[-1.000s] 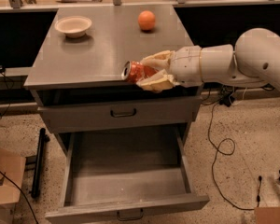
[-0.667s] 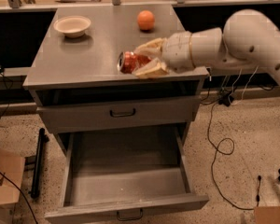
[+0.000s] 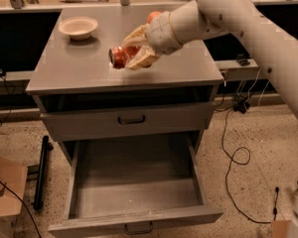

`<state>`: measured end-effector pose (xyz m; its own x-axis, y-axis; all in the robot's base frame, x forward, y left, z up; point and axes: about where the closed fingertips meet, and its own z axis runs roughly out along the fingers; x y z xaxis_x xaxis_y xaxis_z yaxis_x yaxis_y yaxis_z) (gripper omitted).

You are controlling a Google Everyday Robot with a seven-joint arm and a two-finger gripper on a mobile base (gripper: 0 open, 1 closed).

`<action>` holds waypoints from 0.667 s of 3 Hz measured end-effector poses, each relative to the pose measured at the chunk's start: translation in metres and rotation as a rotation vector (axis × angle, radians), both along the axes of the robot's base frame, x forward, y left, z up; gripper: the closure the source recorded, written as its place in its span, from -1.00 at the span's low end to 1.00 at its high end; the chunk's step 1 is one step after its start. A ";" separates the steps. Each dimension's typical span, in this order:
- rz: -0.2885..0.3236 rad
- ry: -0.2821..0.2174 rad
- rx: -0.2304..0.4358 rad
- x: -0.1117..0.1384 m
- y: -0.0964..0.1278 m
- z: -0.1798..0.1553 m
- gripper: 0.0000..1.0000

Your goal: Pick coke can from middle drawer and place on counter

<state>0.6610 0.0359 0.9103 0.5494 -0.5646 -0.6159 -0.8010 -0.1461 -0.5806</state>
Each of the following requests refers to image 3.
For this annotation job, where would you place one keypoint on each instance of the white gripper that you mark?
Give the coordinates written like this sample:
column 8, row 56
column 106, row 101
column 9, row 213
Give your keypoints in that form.
column 162, row 34

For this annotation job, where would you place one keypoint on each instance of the red coke can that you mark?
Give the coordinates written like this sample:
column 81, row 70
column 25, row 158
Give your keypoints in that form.
column 120, row 56

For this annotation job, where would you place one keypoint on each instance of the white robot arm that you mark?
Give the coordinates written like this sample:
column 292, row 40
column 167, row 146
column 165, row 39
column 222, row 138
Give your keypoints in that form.
column 273, row 49

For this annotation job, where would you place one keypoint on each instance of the grey cabinet counter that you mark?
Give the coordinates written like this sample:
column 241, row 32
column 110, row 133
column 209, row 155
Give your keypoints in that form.
column 76, row 76

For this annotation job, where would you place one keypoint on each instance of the closed grey upper drawer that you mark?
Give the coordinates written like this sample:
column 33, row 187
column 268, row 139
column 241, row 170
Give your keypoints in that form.
column 120, row 122

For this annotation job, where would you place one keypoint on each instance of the open grey drawer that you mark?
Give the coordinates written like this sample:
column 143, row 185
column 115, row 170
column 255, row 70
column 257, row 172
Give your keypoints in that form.
column 134, row 185

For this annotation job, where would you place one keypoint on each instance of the orange fruit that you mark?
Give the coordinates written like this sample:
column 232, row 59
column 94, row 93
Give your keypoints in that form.
column 151, row 16

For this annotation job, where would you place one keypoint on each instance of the white paper bowl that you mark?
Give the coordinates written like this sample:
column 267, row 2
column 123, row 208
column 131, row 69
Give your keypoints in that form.
column 78, row 28

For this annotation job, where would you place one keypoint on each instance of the black small device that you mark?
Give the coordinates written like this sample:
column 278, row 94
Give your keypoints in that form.
column 242, row 60

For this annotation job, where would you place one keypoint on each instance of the black bar on floor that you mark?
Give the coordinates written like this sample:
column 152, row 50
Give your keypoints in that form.
column 46, row 147

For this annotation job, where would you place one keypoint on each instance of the cardboard box left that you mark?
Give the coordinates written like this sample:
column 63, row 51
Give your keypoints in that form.
column 12, row 186

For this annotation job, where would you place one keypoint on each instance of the cardboard box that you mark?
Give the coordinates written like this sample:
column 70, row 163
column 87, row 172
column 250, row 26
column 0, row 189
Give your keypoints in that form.
column 280, row 228
column 12, row 186

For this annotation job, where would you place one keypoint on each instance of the cardboard box right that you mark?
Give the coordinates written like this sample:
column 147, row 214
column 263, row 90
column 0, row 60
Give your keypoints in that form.
column 280, row 228

